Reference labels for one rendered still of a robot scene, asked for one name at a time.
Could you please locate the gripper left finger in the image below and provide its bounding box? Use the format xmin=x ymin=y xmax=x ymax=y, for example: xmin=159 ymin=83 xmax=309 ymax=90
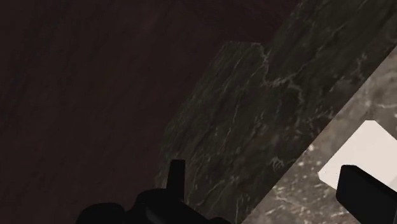
xmin=74 ymin=159 xmax=232 ymax=224

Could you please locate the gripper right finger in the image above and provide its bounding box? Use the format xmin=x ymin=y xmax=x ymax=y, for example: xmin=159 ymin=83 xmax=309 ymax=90
xmin=335 ymin=164 xmax=397 ymax=224

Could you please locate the white flat rectangular box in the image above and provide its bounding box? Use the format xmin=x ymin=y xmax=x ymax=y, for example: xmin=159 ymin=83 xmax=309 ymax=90
xmin=317 ymin=120 xmax=397 ymax=192

